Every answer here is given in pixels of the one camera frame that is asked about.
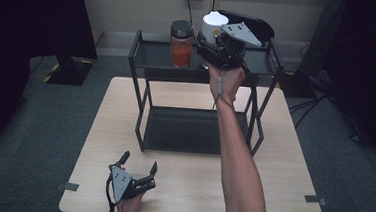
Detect black chair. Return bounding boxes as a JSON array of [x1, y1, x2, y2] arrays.
[[214, 9, 278, 50]]

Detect black power cable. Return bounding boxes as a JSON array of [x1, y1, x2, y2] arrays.
[[182, 0, 197, 24]]

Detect grey tape piece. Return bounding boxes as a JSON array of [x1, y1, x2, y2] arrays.
[[55, 181, 80, 194], [303, 193, 329, 207]]

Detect person's left hand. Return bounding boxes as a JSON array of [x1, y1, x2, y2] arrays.
[[115, 191, 145, 212]]

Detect black stand base striped tape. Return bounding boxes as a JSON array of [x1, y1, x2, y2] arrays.
[[275, 70, 319, 100], [41, 54, 95, 88]]

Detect left hand-held gripper cable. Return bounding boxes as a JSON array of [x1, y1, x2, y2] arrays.
[[102, 175, 121, 212]]

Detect black floor cables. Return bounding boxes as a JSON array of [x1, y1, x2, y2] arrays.
[[285, 87, 375, 146]]

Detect black curtain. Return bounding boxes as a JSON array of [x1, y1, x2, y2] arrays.
[[0, 0, 102, 163], [315, 0, 376, 167]]

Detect glass jar with orange contents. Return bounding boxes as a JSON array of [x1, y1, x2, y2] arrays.
[[167, 19, 196, 70]]

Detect white lidded container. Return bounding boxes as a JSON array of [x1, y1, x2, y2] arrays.
[[199, 9, 231, 47]]

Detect hand-held gripper cable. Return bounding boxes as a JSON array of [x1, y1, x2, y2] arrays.
[[102, 175, 121, 212], [210, 62, 244, 120]]

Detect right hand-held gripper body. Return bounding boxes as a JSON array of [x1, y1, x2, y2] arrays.
[[194, 18, 264, 73]]

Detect grey upright panel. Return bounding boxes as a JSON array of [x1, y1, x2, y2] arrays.
[[296, 0, 349, 81]]

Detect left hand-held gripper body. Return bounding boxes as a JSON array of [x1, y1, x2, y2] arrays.
[[104, 164, 158, 207]]

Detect right hand-held gripper cable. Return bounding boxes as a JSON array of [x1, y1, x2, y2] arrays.
[[210, 62, 244, 120]]

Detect person's right hand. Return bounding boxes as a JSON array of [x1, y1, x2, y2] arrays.
[[204, 62, 248, 106]]

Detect black metal two-tier shelf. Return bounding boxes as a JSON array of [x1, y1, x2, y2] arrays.
[[121, 28, 287, 162]]

